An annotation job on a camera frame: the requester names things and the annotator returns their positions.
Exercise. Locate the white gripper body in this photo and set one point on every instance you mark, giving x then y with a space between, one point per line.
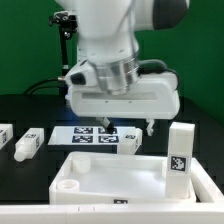
153 96

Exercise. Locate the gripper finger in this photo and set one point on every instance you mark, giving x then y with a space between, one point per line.
149 128
107 124

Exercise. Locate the white square desk top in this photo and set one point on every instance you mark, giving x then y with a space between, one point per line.
102 178

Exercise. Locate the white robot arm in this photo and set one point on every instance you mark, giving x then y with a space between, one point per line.
106 82

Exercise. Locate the white flat base tag plate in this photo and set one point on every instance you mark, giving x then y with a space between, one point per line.
91 135

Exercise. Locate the white L-shaped fence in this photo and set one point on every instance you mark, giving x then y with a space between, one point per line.
210 210

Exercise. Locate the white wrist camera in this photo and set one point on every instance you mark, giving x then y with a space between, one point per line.
82 74

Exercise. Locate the black camera on stand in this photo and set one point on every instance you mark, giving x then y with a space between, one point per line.
67 27

